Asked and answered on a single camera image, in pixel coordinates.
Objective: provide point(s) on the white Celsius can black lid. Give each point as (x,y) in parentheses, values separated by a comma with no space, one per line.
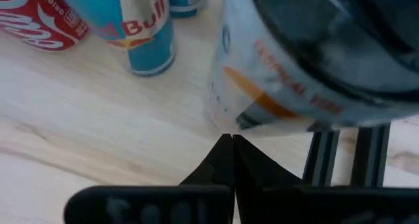
(294,70)

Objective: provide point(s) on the red Coca-Cola can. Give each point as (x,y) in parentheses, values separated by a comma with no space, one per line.
(39,24)

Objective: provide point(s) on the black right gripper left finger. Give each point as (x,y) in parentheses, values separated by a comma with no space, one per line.
(163,204)

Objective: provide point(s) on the black aluminium rail frame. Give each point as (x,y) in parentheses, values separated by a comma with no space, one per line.
(314,165)

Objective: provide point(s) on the blue silver Red Bull can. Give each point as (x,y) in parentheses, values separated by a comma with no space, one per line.
(186,1)
(147,50)

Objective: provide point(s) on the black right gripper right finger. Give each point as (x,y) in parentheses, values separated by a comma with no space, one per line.
(311,207)

